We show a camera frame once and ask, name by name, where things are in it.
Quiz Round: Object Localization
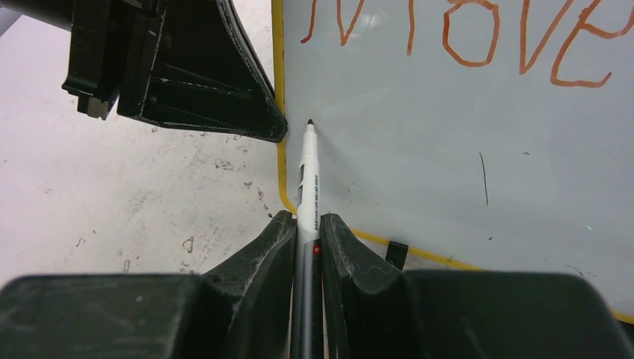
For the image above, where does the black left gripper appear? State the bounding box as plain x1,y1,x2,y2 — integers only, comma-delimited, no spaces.
1,0,288,143

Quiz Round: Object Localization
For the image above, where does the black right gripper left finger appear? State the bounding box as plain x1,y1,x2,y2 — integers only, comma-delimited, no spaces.
1,211,296,358

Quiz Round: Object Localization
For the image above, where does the red capped whiteboard marker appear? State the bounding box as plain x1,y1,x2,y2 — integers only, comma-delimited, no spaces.
290,119,324,358

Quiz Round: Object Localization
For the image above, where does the black whiteboard stand foot left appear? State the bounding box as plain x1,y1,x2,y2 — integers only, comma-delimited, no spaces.
385,241,409,271

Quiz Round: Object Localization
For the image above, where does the yellow framed whiteboard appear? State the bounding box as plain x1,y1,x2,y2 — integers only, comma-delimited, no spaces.
271,1,633,322

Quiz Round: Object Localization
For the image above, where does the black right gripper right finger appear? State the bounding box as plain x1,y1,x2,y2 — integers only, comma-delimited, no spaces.
320,214,633,358

